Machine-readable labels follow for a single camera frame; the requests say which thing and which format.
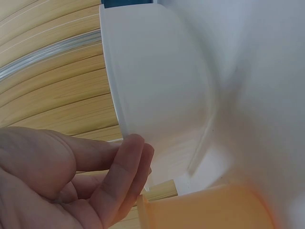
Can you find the person's left hand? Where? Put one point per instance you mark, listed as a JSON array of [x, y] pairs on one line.
[[47, 190]]

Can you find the orange plastic cup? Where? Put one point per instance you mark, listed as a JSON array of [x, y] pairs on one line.
[[209, 210]]

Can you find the clear curved tube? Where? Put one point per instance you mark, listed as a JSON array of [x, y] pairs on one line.
[[54, 48]]

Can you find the large white plastic tub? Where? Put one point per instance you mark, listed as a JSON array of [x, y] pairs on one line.
[[157, 81]]

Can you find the person's left thumb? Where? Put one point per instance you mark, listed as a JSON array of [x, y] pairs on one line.
[[88, 152]]

